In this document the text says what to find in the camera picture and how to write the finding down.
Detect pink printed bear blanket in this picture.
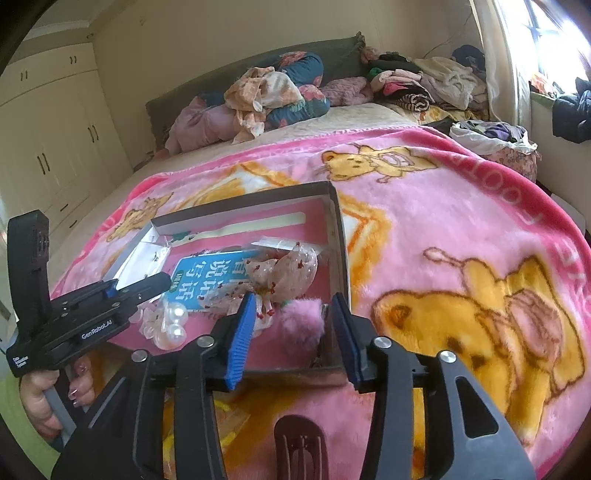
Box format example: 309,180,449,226
48,124,591,480

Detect bright window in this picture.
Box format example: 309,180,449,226
522,0,591,93

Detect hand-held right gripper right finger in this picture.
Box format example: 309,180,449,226
330,292,539,480

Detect person's left hand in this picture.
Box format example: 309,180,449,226
18,357,95,439

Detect dotted sheer bow hair clip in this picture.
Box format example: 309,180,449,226
203,242,319,330

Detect pink book with blue label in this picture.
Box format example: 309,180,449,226
111,196,335,365

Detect floral cloth bundle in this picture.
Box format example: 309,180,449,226
450,117,539,181

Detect dark teal floral quilt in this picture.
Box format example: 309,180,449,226
198,52,331,130

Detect pile of mixed clothes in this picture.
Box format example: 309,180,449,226
365,44,490,125

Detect pink quilt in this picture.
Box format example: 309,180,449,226
165,95,241,155

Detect cream curtain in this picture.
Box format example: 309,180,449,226
471,0,532,125

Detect dark jacket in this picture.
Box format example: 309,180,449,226
551,78,591,144

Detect pearl hair accessory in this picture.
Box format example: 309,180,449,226
139,298,190,352

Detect brown cardboard box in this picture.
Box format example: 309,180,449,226
99,181,356,391

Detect cream built-in wardrobe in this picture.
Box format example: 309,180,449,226
0,44,134,236

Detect dark brown hair clip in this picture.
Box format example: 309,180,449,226
274,414,329,480

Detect pink fluffy pompom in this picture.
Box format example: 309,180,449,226
277,298,326,365

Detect cream floral cloth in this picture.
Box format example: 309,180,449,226
224,66,305,144

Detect bed with beige sheet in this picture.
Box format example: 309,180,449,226
69,99,462,259

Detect white earring card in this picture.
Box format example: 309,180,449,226
113,226,174,284

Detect pink fleece garment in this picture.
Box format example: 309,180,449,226
323,76,375,106

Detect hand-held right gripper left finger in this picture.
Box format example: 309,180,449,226
51,292,257,480

